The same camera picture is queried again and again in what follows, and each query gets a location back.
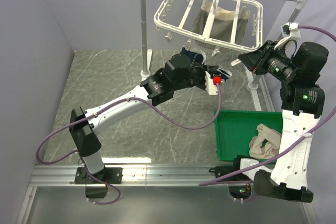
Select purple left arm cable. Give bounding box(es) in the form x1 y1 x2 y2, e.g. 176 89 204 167
35 82 224 166

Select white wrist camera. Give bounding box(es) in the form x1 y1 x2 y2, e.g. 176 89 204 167
274 22 301 49
205 72 224 95

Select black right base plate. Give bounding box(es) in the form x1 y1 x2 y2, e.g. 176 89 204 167
214 165 253 184

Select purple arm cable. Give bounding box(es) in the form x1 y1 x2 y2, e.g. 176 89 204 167
35 82 224 166
198 24 336 201

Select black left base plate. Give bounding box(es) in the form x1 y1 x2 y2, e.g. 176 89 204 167
74 167 123 185

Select white drying rack stand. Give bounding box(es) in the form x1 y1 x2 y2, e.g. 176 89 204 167
138 0 314 109

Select navy blue underwear white trim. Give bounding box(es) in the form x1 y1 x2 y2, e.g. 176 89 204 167
180 47 232 81

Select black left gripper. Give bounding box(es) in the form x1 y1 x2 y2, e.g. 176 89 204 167
173 63 219 91

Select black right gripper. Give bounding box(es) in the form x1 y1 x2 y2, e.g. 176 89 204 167
238 40 297 82

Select white clip hanger frame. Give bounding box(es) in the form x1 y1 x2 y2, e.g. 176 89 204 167
153 0 263 54

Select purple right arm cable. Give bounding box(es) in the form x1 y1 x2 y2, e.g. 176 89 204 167
198 24 336 201

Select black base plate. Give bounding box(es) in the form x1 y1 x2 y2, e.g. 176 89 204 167
214 165 253 184
74 167 123 185

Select aluminium mounting rail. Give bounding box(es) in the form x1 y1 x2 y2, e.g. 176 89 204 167
28 165 307 188

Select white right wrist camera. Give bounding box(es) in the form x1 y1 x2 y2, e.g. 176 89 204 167
274 22 301 49

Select beige cloth in tray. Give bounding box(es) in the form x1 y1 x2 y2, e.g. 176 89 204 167
249 124 282 159

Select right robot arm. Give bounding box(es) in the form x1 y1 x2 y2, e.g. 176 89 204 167
238 40 329 202

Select green plastic tray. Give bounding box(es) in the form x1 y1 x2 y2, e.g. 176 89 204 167
215 110 283 162

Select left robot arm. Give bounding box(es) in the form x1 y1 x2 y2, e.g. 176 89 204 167
69 54 222 183

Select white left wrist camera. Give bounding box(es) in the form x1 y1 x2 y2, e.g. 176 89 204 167
205 72 224 95

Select grey beige hanging underwear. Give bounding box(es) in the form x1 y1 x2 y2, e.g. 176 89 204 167
193 1 250 44

